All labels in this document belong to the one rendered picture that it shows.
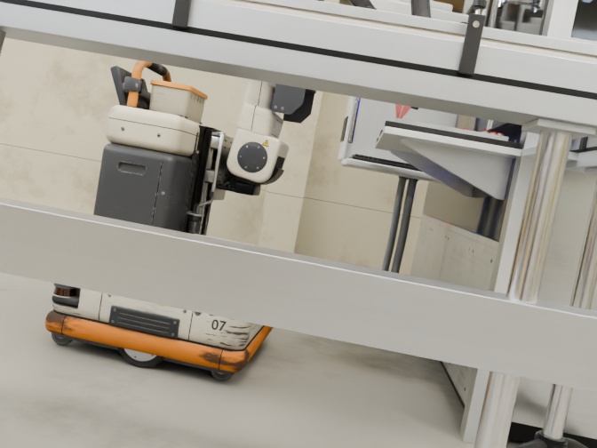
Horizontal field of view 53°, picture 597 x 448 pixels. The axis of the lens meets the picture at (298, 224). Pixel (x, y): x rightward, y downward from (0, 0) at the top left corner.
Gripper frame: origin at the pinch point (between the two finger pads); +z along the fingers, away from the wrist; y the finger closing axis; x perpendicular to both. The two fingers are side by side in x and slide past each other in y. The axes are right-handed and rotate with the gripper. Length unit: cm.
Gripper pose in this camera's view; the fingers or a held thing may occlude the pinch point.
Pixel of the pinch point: (396, 124)
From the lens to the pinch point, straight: 192.0
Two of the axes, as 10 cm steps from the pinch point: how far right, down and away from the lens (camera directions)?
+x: 0.9, -0.6, 9.9
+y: 9.4, 3.3, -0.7
